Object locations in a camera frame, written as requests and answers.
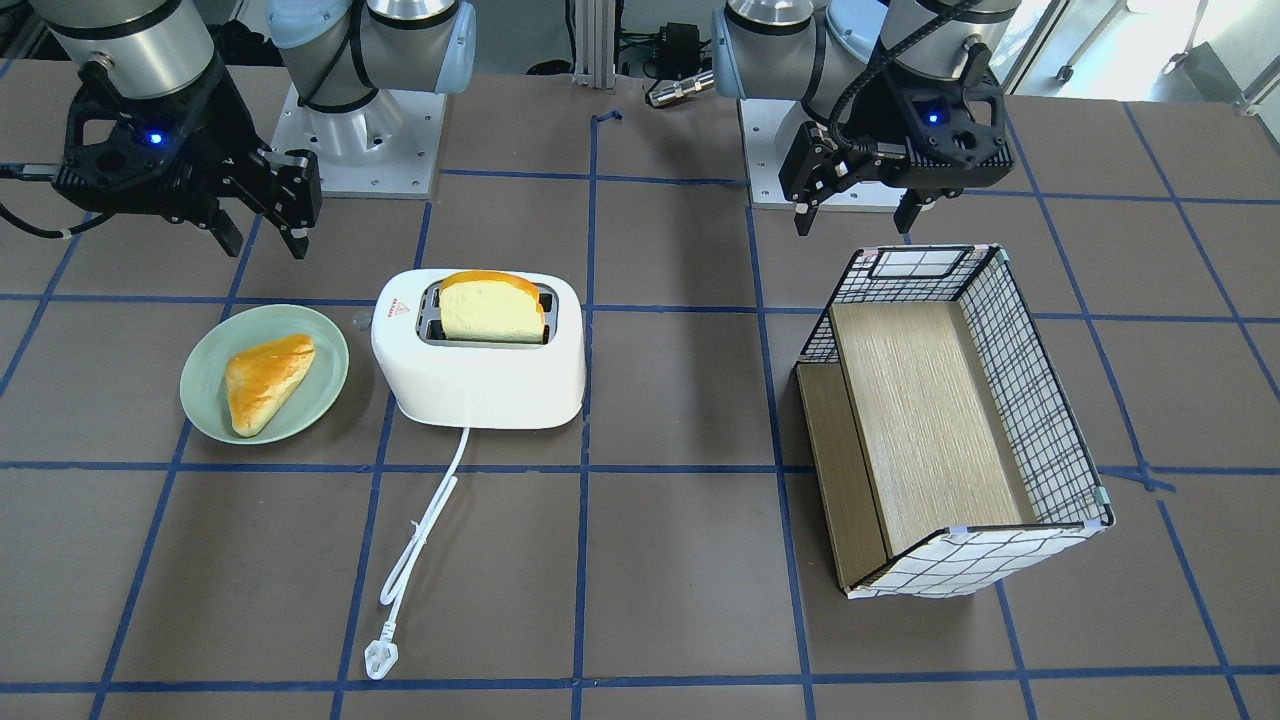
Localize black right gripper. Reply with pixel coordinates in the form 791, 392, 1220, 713
52, 56, 323, 260

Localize wooden board in basket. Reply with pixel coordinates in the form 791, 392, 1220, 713
795, 302, 1036, 600

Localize silver metal connector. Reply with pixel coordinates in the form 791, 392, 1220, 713
644, 70, 716, 110

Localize white toaster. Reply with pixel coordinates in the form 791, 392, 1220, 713
371, 269, 586, 430

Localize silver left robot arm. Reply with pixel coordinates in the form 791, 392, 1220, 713
712, 1, 1018, 236

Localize green plate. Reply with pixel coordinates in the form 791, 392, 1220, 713
179, 305, 349, 445

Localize wire grid storage basket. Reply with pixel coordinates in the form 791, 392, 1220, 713
795, 245, 1115, 600

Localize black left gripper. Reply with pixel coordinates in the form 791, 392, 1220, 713
778, 70, 1015, 237

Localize black power adapter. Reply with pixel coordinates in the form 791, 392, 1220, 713
653, 22, 701, 79

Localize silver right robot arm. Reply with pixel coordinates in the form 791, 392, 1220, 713
3, 1, 476, 259

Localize aluminium frame post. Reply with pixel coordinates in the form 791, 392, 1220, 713
570, 0, 618, 94

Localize triangular bread bun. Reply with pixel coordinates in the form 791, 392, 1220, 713
224, 333, 316, 437

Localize white toaster power cable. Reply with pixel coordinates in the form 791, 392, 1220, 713
364, 427, 471, 682

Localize bread slice in toaster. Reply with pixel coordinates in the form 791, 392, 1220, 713
439, 270, 545, 345

